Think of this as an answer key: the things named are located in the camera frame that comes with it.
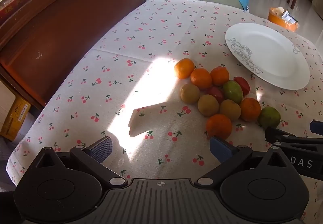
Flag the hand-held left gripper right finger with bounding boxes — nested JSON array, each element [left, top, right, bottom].
[[194, 135, 291, 188]]

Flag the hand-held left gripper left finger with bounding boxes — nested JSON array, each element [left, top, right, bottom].
[[33, 136, 129, 188]]

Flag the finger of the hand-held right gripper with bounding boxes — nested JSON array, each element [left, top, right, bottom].
[[309, 119, 323, 136], [264, 126, 323, 150]]

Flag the orange tangerine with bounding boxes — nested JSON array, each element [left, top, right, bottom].
[[210, 67, 230, 86], [206, 114, 233, 140], [174, 58, 195, 79], [190, 68, 212, 89], [239, 98, 261, 122]]

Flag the green citrus fruit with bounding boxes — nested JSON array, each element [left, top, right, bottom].
[[257, 106, 281, 129]]

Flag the brown kiwi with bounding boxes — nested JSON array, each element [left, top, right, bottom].
[[219, 99, 241, 121], [197, 94, 219, 117], [180, 83, 200, 104]]

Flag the small red fruit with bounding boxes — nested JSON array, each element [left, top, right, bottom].
[[207, 86, 224, 104], [233, 76, 251, 95]]

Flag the green and red mango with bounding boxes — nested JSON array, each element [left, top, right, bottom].
[[222, 80, 244, 104]]

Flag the white plate with line drawing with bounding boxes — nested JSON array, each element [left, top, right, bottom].
[[225, 22, 310, 90]]

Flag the yellow cardboard box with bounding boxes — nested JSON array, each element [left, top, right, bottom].
[[0, 95, 32, 142]]

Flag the orange waste bin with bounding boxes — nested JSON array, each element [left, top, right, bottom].
[[267, 7, 300, 32]]

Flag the silver foil packet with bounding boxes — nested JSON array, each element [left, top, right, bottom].
[[281, 10, 299, 25]]

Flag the dark wooden cabinet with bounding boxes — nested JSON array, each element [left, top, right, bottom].
[[0, 0, 147, 113]]

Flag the cherry print tablecloth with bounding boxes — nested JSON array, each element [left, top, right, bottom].
[[5, 0, 323, 224]]

